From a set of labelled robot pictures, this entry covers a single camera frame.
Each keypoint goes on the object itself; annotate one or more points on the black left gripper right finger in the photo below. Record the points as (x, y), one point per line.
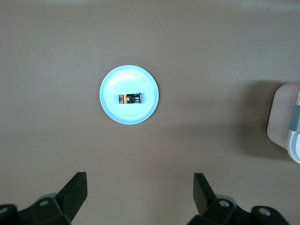
(204, 197)

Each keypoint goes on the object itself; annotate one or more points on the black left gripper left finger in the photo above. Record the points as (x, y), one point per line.
(70, 197)

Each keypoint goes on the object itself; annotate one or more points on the orange and black push switch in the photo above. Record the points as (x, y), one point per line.
(130, 98)

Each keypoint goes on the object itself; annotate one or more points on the white lidded box grey latches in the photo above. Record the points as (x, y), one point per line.
(281, 112)

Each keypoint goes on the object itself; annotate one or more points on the light blue round plate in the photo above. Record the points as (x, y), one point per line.
(129, 79)

